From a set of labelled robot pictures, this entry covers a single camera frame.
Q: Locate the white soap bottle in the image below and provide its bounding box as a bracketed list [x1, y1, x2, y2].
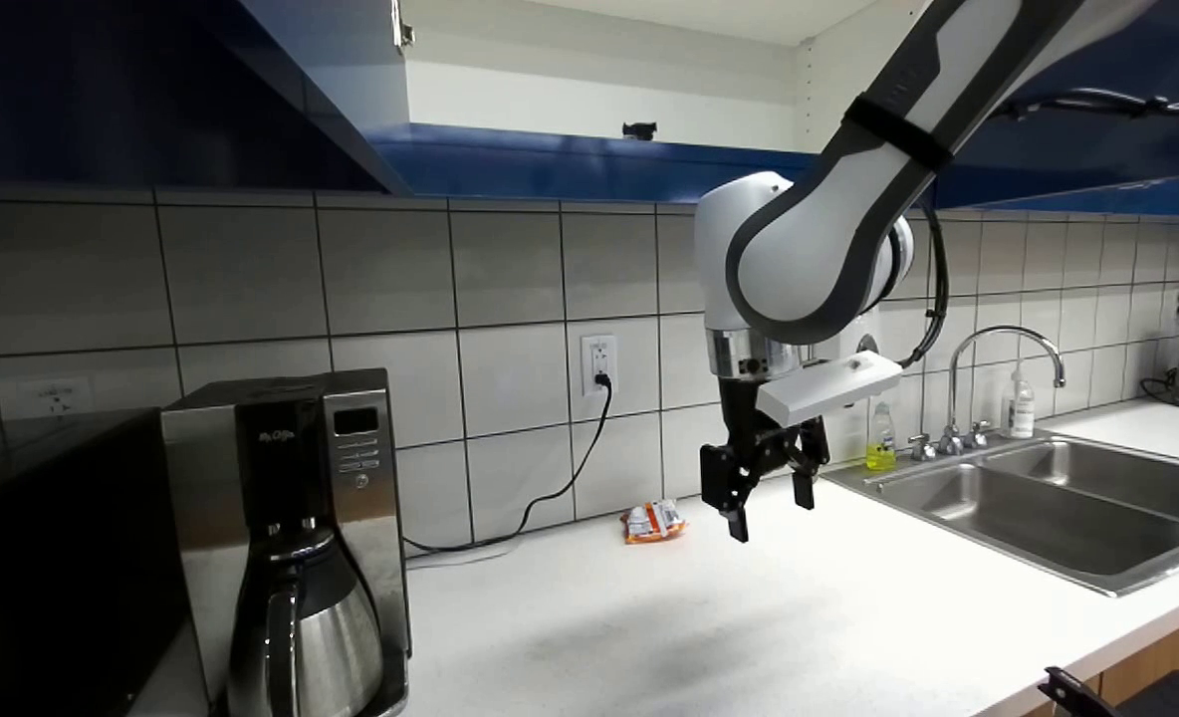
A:
[1004, 371, 1044, 443]

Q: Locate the black power cord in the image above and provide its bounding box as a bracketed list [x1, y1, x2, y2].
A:
[404, 375, 618, 557]

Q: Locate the black chair part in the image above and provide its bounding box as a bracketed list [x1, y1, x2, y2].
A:
[1038, 656, 1179, 717]

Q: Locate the orange snack packet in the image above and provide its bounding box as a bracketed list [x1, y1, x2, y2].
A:
[622, 498, 688, 552]

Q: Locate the blue wall cabinet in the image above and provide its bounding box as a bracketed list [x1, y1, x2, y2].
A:
[187, 0, 1179, 229]

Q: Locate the blue cabinet door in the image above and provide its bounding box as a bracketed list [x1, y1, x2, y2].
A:
[0, 0, 415, 201]

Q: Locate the white wall outlet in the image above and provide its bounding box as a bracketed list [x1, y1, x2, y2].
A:
[578, 330, 626, 423]
[38, 375, 95, 423]

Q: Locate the chrome sink faucet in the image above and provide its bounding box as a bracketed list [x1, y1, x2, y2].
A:
[909, 322, 1071, 463]

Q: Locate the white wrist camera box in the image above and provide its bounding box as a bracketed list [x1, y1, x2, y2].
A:
[759, 348, 909, 432]

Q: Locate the stainless steel sink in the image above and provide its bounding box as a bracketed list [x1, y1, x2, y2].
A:
[828, 433, 1179, 599]

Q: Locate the black coffee maker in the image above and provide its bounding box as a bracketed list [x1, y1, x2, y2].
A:
[157, 368, 415, 717]

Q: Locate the steel coffee carafe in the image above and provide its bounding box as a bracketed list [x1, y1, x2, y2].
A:
[224, 530, 400, 717]

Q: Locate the black robot wrist cable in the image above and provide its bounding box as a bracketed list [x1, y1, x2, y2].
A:
[897, 194, 958, 375]

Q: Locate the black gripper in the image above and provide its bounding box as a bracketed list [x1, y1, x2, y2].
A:
[699, 375, 836, 548]

